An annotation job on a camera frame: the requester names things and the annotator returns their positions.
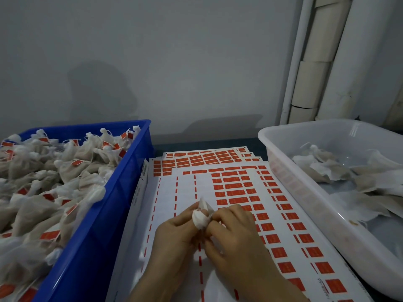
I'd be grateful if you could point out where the thin white pipe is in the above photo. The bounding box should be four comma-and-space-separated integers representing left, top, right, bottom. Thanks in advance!
279, 0, 316, 125

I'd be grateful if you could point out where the beige wrapped pipe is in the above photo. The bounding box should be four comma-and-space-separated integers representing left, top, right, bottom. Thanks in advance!
288, 0, 354, 124

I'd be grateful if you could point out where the blue plastic crate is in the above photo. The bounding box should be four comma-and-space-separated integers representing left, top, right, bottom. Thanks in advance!
0, 119, 155, 302

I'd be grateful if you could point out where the red label sticker sheet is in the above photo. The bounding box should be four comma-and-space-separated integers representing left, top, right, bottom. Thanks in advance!
105, 166, 376, 302
150, 156, 266, 178
162, 147, 253, 161

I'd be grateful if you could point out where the pile of untagged tea bags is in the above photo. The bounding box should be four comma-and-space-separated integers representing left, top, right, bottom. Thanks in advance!
291, 144, 403, 222

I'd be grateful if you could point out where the white mesh tea bag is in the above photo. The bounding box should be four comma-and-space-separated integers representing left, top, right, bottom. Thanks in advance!
191, 197, 222, 230

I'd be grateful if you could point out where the person's right hand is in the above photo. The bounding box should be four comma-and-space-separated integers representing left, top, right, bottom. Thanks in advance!
203, 204, 285, 282

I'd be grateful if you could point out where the person's right forearm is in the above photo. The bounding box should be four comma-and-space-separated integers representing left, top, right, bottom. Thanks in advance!
234, 264, 310, 302

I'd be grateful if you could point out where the person's left forearm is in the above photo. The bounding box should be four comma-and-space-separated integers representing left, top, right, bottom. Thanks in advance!
127, 264, 191, 302

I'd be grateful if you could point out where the thick white pipe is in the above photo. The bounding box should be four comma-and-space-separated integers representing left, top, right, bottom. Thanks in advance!
316, 0, 401, 122

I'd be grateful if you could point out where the white translucent plastic bin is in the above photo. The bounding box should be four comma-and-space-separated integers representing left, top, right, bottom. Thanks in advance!
258, 119, 403, 301

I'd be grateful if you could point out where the pile of red-tagged tea bags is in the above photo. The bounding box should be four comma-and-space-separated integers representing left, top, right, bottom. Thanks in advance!
0, 125, 142, 302

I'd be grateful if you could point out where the person's left hand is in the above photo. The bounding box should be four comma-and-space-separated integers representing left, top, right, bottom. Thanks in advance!
147, 203, 210, 282

